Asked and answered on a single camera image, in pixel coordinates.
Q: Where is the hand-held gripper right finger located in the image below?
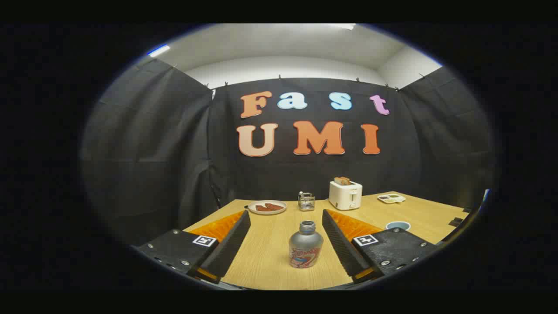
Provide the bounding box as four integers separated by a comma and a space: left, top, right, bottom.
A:
322, 209, 439, 284

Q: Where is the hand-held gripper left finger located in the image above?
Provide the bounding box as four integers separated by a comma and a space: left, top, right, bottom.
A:
133, 210, 252, 285

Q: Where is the wooden table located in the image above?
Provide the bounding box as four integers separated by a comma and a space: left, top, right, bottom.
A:
183, 192, 473, 290

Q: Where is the white plate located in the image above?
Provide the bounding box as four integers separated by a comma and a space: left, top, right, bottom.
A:
247, 200, 287, 215

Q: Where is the glass utensil holder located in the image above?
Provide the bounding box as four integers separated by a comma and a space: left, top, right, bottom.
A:
298, 191, 316, 212

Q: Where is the white toaster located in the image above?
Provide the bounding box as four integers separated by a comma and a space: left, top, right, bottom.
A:
329, 180, 363, 211

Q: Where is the silver juice bottle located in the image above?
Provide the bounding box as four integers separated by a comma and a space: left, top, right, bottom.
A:
289, 220, 324, 269

